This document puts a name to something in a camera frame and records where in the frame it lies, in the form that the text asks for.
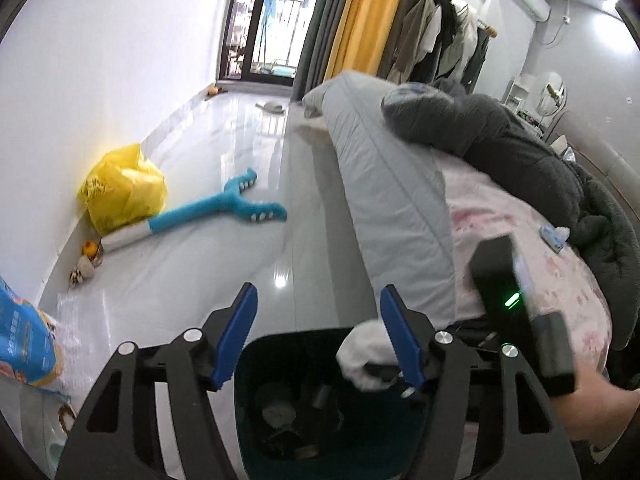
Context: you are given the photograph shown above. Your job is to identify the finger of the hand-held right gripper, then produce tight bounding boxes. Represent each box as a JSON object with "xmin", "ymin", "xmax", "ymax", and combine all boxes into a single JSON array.
[{"xmin": 364, "ymin": 360, "xmax": 401, "ymax": 379}]

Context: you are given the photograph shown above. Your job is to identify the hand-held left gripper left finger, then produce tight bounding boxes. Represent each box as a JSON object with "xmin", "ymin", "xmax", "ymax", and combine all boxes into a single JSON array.
[{"xmin": 55, "ymin": 282, "xmax": 258, "ymax": 480}]

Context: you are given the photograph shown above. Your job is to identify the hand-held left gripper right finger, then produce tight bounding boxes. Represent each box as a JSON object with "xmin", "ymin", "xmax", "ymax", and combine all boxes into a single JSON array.
[{"xmin": 380, "ymin": 284, "xmax": 583, "ymax": 480}]

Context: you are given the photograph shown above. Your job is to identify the white paper ball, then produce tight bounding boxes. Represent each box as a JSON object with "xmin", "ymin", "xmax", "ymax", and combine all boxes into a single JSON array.
[{"xmin": 336, "ymin": 321, "xmax": 401, "ymax": 392}]

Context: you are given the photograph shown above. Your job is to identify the dark teal trash bin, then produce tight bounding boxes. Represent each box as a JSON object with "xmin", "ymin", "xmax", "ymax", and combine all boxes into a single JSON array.
[{"xmin": 234, "ymin": 327, "xmax": 436, "ymax": 480}]

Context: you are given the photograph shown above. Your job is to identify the person's right hand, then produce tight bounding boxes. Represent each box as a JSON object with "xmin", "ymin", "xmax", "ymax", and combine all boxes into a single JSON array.
[{"xmin": 555, "ymin": 369, "xmax": 640, "ymax": 450}]

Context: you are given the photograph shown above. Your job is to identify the blue tissue packet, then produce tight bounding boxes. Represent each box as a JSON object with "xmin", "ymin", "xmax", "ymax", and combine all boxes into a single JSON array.
[{"xmin": 539, "ymin": 226, "xmax": 571, "ymax": 252}]

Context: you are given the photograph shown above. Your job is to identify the dark grey fleece blanket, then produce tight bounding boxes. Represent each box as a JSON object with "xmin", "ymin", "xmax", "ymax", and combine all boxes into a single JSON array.
[{"xmin": 381, "ymin": 80, "xmax": 638, "ymax": 351}]

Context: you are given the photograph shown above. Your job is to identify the blue plush toy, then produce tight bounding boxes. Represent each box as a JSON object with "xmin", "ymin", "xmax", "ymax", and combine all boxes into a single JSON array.
[{"xmin": 100, "ymin": 167, "xmax": 288, "ymax": 252}]

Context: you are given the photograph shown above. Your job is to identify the grey mattress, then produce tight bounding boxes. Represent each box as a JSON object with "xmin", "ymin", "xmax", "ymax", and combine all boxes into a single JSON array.
[{"xmin": 302, "ymin": 70, "xmax": 457, "ymax": 328}]

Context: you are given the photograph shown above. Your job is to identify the beige padded headboard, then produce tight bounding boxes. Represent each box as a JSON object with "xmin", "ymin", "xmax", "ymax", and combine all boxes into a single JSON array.
[{"xmin": 552, "ymin": 107, "xmax": 640, "ymax": 211}]

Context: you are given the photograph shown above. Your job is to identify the clear bubble wrap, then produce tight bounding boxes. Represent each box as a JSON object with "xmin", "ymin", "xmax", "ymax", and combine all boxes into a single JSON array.
[{"xmin": 50, "ymin": 295, "xmax": 83, "ymax": 356}]

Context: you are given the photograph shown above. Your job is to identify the yellow plastic bag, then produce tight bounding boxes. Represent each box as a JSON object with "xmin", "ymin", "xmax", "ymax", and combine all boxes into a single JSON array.
[{"xmin": 77, "ymin": 143, "xmax": 168, "ymax": 236}]

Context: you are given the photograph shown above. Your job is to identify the white vanity table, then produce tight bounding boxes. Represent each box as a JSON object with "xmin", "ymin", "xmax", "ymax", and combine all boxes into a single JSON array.
[{"xmin": 505, "ymin": 75, "xmax": 551, "ymax": 136}]

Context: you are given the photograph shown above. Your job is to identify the round mirror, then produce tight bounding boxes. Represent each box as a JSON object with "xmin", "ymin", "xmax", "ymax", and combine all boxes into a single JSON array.
[{"xmin": 532, "ymin": 71, "xmax": 568, "ymax": 116}]

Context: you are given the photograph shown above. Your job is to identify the blue printed bag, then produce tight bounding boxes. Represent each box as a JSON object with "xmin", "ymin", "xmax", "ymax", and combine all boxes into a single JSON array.
[{"xmin": 0, "ymin": 275, "xmax": 63, "ymax": 388}]

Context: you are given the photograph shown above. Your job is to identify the dark green trousers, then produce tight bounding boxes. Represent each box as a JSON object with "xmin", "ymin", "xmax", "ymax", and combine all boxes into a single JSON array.
[{"xmin": 462, "ymin": 25, "xmax": 493, "ymax": 88}]

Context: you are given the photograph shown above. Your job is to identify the white jacket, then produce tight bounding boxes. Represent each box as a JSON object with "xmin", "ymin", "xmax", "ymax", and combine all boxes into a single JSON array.
[{"xmin": 450, "ymin": 7, "xmax": 482, "ymax": 81}]

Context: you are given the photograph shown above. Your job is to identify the clothes rack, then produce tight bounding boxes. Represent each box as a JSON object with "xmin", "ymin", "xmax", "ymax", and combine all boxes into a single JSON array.
[{"xmin": 417, "ymin": 0, "xmax": 499, "ymax": 38}]

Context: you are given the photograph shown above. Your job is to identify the black jacket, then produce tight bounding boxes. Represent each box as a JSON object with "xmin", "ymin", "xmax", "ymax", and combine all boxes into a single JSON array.
[{"xmin": 432, "ymin": 0, "xmax": 469, "ymax": 81}]

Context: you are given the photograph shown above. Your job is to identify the yellow curtain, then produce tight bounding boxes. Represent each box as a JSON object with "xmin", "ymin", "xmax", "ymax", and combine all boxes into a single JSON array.
[{"xmin": 325, "ymin": 0, "xmax": 413, "ymax": 81}]

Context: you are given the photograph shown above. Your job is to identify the grey curtain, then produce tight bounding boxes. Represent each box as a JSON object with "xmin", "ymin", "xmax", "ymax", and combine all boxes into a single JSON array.
[{"xmin": 292, "ymin": 0, "xmax": 368, "ymax": 101}]

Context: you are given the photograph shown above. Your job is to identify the black framed glass door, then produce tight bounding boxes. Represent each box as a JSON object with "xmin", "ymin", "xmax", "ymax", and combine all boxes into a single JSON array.
[{"xmin": 215, "ymin": 0, "xmax": 338, "ymax": 81}]

